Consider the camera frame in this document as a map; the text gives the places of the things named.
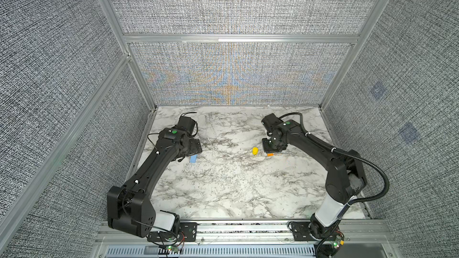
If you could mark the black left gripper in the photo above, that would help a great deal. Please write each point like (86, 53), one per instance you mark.
(196, 146)

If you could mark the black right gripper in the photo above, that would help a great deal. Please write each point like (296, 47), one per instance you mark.
(266, 150)

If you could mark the light blue wood block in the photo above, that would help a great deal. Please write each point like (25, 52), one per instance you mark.
(193, 158)

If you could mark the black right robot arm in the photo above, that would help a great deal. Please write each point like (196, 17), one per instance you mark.
(345, 174)

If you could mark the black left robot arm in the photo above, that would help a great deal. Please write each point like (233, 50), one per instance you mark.
(129, 207)

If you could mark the aluminium horizontal back bar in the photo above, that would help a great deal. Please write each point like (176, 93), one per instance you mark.
(209, 38)

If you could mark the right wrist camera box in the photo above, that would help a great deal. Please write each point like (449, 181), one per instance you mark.
(271, 121)

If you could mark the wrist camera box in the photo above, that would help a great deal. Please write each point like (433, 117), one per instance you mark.
(271, 121)
(187, 124)

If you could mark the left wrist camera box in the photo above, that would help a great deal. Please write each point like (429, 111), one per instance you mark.
(187, 124)

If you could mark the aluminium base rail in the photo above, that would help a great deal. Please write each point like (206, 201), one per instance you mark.
(253, 238)

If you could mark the aluminium corner post left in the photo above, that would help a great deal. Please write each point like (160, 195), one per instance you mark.
(119, 35)

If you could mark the aluminium corner post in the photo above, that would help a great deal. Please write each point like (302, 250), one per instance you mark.
(119, 35)
(369, 24)

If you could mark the aluminium left wall bar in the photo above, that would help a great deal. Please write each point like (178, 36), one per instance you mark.
(20, 208)

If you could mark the aluminium corner post right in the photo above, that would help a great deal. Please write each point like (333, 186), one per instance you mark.
(369, 24)

